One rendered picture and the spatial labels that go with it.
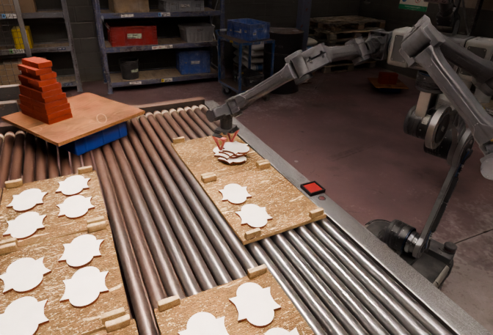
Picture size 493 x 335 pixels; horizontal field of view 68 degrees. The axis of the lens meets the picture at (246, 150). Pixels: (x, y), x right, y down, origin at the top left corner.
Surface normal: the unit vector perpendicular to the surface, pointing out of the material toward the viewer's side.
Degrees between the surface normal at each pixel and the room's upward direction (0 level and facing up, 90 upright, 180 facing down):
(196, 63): 90
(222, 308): 0
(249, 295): 0
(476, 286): 0
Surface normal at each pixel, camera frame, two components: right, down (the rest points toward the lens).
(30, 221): 0.03, -0.89
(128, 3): 0.45, 0.37
